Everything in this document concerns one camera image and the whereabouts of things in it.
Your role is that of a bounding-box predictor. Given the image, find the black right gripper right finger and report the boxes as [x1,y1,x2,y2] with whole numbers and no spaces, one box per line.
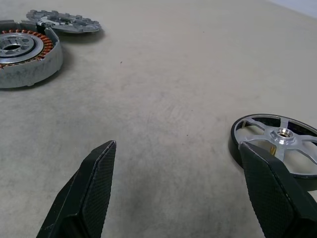
[238,141,317,238]

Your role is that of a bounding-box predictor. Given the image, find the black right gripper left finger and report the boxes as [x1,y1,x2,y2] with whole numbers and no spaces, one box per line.
[36,140,117,238]

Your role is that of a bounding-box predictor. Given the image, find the silver spoked rotor black rim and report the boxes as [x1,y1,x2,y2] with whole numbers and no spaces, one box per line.
[228,114,317,179]

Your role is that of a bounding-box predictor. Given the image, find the grey motor housing copper windings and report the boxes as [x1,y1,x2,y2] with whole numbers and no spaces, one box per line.
[0,20,63,89]

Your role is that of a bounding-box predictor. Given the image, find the grey metal cover plate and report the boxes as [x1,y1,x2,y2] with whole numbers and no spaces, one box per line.
[26,9,103,34]

